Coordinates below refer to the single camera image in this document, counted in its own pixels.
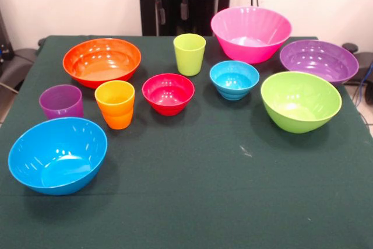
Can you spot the green cup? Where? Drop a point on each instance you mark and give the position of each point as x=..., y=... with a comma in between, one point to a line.
x=189, y=56

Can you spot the large pink bowl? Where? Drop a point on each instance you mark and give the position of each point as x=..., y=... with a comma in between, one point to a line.
x=250, y=33

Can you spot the small red-pink bowl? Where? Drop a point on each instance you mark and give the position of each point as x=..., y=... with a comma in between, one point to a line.
x=168, y=94

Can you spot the large orange-red bowl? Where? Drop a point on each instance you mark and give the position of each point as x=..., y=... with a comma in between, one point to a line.
x=102, y=59

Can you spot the small blue bowl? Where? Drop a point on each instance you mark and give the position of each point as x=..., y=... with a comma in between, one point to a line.
x=234, y=81

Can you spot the orange cup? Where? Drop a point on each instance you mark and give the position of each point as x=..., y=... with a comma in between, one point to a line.
x=115, y=109

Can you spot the purple cup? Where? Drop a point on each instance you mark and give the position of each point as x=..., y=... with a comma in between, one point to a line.
x=61, y=103

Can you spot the large purple bowl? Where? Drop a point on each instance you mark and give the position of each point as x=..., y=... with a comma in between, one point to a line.
x=319, y=59

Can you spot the large green bowl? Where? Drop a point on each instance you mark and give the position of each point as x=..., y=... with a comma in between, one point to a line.
x=300, y=103

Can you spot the dark green tablecloth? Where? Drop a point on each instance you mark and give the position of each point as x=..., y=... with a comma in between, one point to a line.
x=186, y=173

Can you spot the large blue bowl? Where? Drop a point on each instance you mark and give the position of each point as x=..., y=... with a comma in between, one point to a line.
x=58, y=155

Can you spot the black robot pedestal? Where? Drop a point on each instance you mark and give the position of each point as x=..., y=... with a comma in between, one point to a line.
x=207, y=13

